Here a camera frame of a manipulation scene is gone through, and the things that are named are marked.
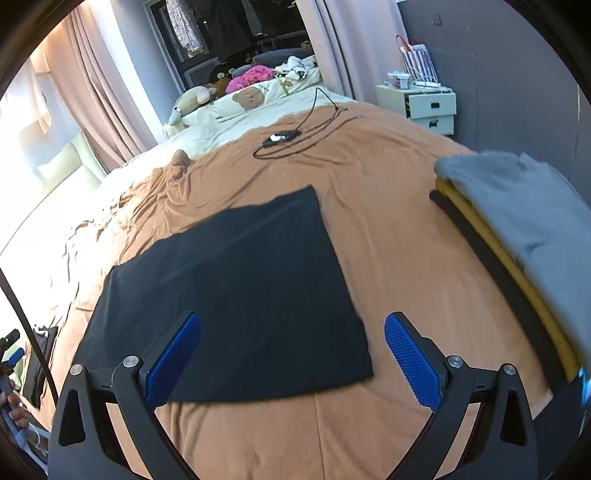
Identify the dark hanging clothes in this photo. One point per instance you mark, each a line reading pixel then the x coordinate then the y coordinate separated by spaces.
pixel 240 27

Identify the yellow folded garment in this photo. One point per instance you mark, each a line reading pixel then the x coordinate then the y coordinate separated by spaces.
pixel 466 203

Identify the black and white plush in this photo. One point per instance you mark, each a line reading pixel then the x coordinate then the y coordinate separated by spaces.
pixel 295 67

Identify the grey pillow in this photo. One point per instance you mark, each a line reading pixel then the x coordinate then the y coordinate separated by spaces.
pixel 277 55

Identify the grey folded garment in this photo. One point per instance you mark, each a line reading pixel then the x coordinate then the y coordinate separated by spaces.
pixel 531 207

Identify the black printed t-shirt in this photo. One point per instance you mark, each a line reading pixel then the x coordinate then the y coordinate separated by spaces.
pixel 231 286

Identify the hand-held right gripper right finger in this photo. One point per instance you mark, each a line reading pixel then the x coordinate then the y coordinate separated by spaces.
pixel 411 360

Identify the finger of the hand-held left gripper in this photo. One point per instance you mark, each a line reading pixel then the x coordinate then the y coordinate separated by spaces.
pixel 14 359
pixel 9 339

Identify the cream plush toy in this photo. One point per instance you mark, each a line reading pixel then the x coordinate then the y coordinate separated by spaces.
pixel 194 97

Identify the striped bag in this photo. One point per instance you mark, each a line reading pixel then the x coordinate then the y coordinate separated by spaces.
pixel 418 62

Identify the black bag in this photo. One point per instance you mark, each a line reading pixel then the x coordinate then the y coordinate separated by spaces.
pixel 44 350

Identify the pink cloth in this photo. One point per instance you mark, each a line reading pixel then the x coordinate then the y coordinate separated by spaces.
pixel 251 76

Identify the white nightstand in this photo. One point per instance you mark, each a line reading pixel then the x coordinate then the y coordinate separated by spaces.
pixel 434 108

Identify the brown blanket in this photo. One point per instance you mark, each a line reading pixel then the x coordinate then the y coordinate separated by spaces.
pixel 392 230

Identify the black folded garment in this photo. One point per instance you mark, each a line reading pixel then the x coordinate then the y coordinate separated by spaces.
pixel 551 355

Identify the person's left hand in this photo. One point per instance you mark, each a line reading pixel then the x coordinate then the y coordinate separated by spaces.
pixel 19 415

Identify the pink curtain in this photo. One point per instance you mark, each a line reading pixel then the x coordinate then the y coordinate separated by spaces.
pixel 332 46
pixel 101 92

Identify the floral hanging garment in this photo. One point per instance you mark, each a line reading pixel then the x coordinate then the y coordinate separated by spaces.
pixel 184 23

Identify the brown plush toy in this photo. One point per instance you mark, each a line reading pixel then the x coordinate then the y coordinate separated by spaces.
pixel 220 85

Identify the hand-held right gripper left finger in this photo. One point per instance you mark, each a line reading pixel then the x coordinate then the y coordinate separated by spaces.
pixel 175 355

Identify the pale green padded headboard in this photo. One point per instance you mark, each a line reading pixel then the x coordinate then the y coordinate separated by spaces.
pixel 69 161

